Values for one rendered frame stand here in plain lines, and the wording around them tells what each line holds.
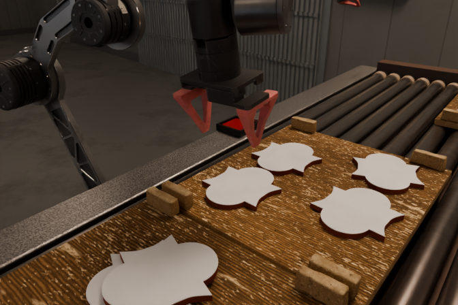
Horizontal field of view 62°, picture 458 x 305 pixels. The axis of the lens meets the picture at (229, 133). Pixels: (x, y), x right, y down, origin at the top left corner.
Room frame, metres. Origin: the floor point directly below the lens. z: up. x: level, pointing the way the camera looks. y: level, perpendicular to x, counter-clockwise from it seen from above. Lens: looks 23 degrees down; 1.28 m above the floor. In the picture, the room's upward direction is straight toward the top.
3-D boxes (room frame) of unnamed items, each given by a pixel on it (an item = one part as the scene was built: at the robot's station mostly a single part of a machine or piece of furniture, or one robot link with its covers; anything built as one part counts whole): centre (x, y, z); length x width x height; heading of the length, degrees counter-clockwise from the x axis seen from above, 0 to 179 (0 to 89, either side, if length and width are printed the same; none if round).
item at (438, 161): (0.64, -0.38, 0.95); 0.06 x 0.02 x 0.03; 49
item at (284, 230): (0.57, -0.15, 0.93); 0.41 x 0.35 x 0.02; 139
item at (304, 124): (0.81, -0.17, 0.95); 0.06 x 0.02 x 0.03; 49
